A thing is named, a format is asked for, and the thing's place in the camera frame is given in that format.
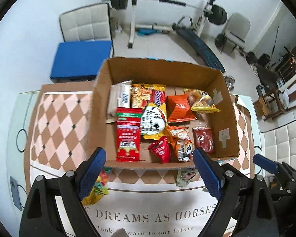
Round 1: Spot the yellow candy bag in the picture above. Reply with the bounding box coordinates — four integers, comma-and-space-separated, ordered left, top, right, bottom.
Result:
82, 167, 112, 206

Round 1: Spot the white barbell rack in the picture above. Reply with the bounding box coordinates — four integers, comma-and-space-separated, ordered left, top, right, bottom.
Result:
127, 0, 220, 49

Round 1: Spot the white wafer packet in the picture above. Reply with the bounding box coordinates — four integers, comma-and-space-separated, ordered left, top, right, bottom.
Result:
106, 80, 132, 124

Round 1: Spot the small wooden stool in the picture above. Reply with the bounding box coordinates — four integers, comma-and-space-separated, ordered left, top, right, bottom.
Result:
253, 89, 285, 121

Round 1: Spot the yellow bread snack bag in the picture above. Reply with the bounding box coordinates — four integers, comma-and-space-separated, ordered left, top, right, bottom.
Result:
183, 88, 220, 113

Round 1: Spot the dark red snack packet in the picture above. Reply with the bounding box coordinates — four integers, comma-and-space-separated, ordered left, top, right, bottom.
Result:
192, 127, 214, 155

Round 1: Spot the chrome dumbbell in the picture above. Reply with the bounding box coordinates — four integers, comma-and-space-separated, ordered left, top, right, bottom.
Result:
225, 75, 235, 93

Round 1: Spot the orange panda snack packet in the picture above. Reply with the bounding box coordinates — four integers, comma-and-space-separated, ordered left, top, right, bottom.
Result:
167, 126, 194, 162

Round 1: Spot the grey folding chair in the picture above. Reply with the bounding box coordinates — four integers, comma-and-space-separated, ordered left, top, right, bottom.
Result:
223, 12, 251, 49

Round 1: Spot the cardboard box with blue print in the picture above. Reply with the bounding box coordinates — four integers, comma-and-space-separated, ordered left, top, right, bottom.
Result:
84, 57, 240, 170

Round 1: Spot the wooden chair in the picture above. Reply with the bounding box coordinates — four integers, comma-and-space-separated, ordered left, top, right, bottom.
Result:
279, 80, 296, 113

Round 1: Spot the white padded chair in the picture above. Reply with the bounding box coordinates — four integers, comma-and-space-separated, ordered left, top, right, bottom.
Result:
58, 2, 114, 57
260, 120, 296, 170

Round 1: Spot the small red triangular packet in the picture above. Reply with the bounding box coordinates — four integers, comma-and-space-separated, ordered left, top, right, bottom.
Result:
148, 136, 170, 164

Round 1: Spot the blue smartphone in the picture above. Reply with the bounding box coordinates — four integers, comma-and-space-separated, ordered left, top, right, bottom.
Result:
9, 176, 23, 211

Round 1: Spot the barbell with black plates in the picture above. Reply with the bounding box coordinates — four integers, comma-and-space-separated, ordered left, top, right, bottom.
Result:
101, 0, 228, 26

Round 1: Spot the white padded chair left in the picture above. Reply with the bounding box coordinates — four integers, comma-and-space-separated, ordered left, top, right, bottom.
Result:
58, 2, 114, 57

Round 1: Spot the white panda snack packet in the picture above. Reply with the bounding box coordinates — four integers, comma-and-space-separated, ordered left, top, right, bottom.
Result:
176, 167, 199, 188

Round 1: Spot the white padded chair right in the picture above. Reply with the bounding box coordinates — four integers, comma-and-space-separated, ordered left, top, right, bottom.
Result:
260, 120, 296, 170

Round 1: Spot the checkered brown table mat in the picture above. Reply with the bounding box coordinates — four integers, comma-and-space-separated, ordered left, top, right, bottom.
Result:
23, 81, 256, 237

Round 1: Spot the black dumbbell on floor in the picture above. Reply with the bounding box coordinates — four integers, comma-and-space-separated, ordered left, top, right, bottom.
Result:
214, 33, 258, 65

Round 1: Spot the blue seat cushion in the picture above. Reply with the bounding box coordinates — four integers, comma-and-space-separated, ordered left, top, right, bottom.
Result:
50, 40, 114, 80

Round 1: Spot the long red snack packet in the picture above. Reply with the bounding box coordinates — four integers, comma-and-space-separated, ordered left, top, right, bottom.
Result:
116, 107, 142, 162

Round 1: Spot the yellow red noodle packet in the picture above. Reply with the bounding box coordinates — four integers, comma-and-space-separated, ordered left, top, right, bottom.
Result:
131, 84, 168, 140

